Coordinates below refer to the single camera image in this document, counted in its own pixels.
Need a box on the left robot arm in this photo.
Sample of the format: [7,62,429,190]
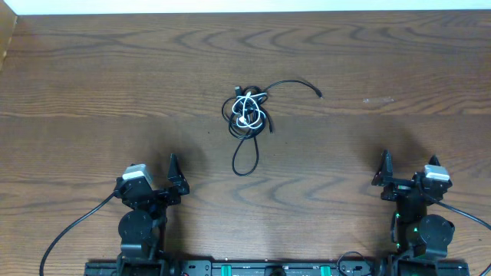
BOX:
[114,154,189,275]

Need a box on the camera black cable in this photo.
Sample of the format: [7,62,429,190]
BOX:
[421,187,491,276]
[38,191,118,276]

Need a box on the right camera black cable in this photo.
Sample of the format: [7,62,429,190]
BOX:
[421,187,491,276]

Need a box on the white usb cable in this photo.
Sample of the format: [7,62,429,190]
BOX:
[231,90,269,130]

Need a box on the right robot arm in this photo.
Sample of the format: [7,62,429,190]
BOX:
[371,149,455,275]

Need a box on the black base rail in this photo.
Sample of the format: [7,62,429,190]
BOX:
[84,259,471,276]

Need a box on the left camera black cable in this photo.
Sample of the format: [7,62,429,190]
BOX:
[38,191,118,276]

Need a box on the black usb cable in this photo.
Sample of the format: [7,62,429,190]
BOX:
[221,79,324,177]

